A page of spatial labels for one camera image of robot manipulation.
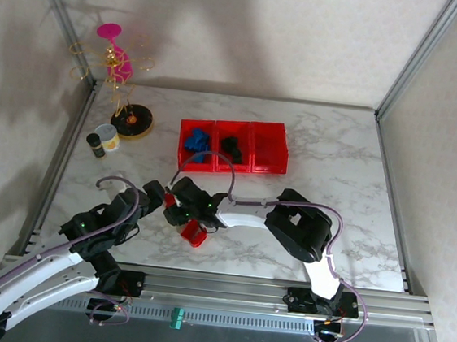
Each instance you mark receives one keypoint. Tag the pink plastic wine glass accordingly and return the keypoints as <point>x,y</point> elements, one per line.
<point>122,68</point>

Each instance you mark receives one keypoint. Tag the small black bottle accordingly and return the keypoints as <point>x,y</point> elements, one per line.
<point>94,142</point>

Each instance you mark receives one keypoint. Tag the white jar with yellow label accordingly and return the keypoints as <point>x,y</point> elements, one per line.
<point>107,138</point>

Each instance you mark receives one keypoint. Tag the wide aluminium base rail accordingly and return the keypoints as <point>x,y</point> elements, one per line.
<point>220,292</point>

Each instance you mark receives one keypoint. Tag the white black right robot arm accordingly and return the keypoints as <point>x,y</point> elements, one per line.
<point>240,217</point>

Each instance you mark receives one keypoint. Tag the aluminium frame post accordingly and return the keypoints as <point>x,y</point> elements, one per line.
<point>420,56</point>
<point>64,19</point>

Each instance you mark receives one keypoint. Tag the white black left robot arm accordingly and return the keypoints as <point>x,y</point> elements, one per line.
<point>29,281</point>

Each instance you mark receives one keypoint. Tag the aluminium side rail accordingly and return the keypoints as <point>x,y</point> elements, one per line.
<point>387,175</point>
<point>64,154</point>

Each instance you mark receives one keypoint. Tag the blue lego brick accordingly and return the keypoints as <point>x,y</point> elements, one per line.
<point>191,143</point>
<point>198,157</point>
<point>202,135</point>
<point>205,146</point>

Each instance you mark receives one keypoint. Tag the aluminium table edge rail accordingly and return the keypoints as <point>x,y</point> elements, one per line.
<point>220,93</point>

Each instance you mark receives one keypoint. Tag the green connector block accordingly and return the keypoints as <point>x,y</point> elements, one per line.
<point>177,318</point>

